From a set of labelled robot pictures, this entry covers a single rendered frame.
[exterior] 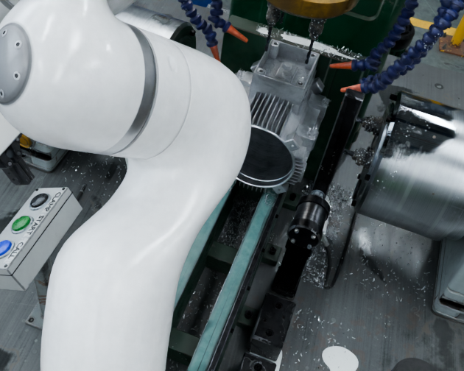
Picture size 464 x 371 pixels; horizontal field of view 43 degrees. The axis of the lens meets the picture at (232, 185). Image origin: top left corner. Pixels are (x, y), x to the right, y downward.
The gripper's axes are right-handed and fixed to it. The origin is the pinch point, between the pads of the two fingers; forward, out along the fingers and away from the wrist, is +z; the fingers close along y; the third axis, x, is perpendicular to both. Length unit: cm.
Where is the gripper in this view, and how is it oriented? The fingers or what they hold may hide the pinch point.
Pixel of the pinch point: (18, 171)
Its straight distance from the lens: 94.5
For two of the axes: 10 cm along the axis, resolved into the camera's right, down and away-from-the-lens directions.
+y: 3.3, -6.8, 6.5
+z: 3.4, 7.3, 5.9
